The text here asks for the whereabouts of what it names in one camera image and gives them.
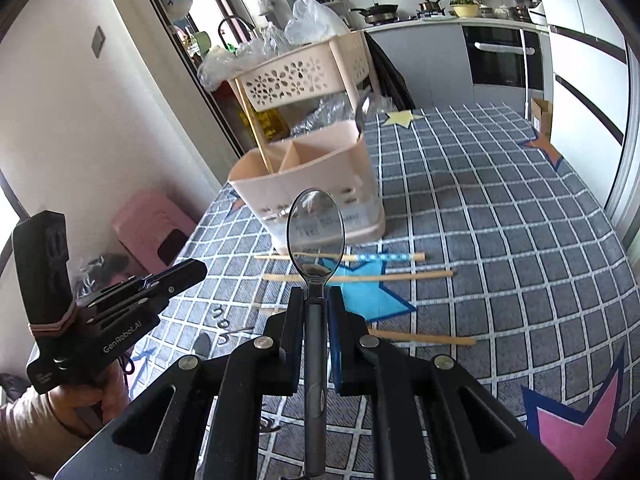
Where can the white refrigerator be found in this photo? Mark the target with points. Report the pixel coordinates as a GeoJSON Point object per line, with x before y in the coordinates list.
{"type": "Point", "coordinates": [585, 60]}

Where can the grey light switch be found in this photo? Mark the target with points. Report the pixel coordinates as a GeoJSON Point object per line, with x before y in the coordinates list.
{"type": "Point", "coordinates": [98, 41]}

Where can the beige plastic basket trolley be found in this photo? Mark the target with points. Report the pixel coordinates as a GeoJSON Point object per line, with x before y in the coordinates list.
{"type": "Point", "coordinates": [290, 77]}

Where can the person's left hand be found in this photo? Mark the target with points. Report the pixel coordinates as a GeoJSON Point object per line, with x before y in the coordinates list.
{"type": "Point", "coordinates": [80, 402]}

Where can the yellow bowl with greens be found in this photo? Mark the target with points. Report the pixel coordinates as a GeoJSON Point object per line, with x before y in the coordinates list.
{"type": "Point", "coordinates": [465, 10]}

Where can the grey checked star tablecloth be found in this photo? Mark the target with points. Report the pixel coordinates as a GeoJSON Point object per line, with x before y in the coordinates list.
{"type": "Point", "coordinates": [475, 210]}

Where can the blue wooden chopstick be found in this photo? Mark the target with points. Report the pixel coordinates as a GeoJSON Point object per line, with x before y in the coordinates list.
{"type": "Point", "coordinates": [390, 257]}

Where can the black wok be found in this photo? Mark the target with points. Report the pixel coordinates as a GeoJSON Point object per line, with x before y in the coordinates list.
{"type": "Point", "coordinates": [380, 11]}

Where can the cardboard box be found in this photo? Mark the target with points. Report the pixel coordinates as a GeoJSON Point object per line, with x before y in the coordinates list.
{"type": "Point", "coordinates": [541, 117]}

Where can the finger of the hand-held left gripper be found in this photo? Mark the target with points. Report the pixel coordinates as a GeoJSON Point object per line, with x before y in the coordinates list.
{"type": "Point", "coordinates": [170, 277]}

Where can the black cloth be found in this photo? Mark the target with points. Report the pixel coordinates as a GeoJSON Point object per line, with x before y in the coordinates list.
{"type": "Point", "coordinates": [392, 75]}

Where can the yellow oil bottles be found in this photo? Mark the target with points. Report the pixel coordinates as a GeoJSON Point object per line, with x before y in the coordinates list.
{"type": "Point", "coordinates": [267, 122]}

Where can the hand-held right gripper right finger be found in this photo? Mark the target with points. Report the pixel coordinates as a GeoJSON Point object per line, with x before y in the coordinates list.
{"type": "Point", "coordinates": [336, 330]}

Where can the person's left forearm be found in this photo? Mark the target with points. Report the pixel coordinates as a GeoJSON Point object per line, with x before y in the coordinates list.
{"type": "Point", "coordinates": [25, 435]}

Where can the beige plastic utensil holder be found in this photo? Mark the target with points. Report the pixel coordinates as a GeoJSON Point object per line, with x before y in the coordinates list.
{"type": "Point", "coordinates": [320, 180]}

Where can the pink plastic stool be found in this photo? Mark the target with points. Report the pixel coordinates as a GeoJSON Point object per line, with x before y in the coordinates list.
{"type": "Point", "coordinates": [145, 220]}

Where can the curved kitchen faucet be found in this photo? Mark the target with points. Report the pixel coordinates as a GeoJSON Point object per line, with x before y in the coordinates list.
{"type": "Point", "coordinates": [235, 20]}

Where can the clear plastic bag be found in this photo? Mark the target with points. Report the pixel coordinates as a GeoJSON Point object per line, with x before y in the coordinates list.
{"type": "Point", "coordinates": [225, 62]}
{"type": "Point", "coordinates": [330, 112]}
{"type": "Point", "coordinates": [315, 17]}

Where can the steel cooking pot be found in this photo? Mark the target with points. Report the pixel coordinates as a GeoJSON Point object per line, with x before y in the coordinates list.
{"type": "Point", "coordinates": [431, 6]}

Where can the black plastic bag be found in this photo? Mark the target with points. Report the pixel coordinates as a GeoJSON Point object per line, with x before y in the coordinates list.
{"type": "Point", "coordinates": [102, 267]}

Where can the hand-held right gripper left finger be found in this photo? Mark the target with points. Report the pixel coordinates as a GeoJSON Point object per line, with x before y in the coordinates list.
{"type": "Point", "coordinates": [298, 320]}

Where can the black built-in oven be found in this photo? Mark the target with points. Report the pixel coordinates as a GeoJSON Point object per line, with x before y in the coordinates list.
{"type": "Point", "coordinates": [500, 57]}

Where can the dark metal spoon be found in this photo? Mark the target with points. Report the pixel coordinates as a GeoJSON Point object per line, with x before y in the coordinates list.
{"type": "Point", "coordinates": [361, 112]}

